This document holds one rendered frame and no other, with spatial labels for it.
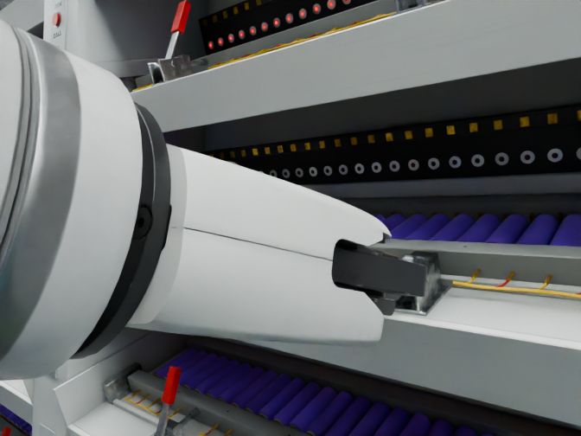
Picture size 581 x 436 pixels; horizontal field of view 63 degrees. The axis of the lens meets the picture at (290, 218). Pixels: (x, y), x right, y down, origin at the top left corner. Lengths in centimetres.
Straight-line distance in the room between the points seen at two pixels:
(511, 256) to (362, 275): 17
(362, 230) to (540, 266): 18
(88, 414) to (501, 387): 50
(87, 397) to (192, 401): 15
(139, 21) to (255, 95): 34
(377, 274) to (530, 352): 13
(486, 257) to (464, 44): 13
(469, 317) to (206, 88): 29
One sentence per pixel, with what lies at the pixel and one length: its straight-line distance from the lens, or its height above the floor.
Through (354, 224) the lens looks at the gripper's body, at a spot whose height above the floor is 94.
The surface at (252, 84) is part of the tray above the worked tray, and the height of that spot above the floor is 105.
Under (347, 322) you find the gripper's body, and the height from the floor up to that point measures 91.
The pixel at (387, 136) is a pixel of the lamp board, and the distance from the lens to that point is 48.
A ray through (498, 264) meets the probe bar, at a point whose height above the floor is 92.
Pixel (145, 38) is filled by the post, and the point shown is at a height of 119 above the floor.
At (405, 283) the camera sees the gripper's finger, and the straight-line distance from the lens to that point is 18.
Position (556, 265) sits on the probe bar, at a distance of 32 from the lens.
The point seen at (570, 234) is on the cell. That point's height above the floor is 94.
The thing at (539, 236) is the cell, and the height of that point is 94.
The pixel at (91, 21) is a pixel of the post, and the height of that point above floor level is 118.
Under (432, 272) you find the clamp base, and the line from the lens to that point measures 32.
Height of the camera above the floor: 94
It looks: 1 degrees up
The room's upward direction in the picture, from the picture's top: 1 degrees clockwise
